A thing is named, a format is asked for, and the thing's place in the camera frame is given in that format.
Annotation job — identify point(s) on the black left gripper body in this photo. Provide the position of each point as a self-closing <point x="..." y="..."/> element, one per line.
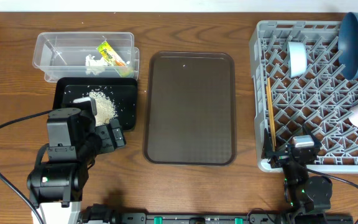
<point x="108" y="145"/>

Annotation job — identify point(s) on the yellow green snack wrapper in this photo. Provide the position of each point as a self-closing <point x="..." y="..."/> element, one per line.
<point x="112" y="58"/>

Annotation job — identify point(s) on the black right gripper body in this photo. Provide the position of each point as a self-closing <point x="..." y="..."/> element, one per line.
<point x="280" y="158"/>

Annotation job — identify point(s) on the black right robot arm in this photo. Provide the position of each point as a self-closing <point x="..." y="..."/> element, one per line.
<point x="309" y="196"/>

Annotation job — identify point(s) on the black rectangular tray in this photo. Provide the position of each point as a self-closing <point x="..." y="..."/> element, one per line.
<point x="121" y="91"/>

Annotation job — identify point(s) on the long wooden chopstick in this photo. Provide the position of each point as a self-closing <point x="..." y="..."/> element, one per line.
<point x="273" y="130"/>

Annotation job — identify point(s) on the spilled rice pile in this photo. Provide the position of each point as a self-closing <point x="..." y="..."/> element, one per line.
<point x="105" y="107"/>

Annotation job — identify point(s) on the short wooden chopstick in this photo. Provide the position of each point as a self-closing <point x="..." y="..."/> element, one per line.
<point x="269" y="106"/>

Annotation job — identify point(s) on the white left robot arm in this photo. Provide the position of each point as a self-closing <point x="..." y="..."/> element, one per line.
<point x="62" y="167"/>

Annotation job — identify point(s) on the brown serving tray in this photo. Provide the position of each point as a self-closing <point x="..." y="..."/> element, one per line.
<point x="191" y="109"/>

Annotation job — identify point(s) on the dark blue plate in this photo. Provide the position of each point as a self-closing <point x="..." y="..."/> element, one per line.
<point x="348" y="45"/>

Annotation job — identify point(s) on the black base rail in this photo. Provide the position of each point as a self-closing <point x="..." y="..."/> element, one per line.
<point x="104" y="215"/>

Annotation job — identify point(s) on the light blue food bowl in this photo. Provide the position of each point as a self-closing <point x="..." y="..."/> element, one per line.
<point x="298" y="60"/>

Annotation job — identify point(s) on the grey dishwasher rack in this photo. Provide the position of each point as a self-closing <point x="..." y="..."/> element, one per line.
<point x="321" y="98"/>

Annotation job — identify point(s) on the clear plastic bin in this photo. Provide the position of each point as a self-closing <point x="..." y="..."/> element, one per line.
<point x="62" y="54"/>

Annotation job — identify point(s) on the white tissue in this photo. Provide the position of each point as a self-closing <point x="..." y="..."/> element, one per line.
<point x="95" y="67"/>

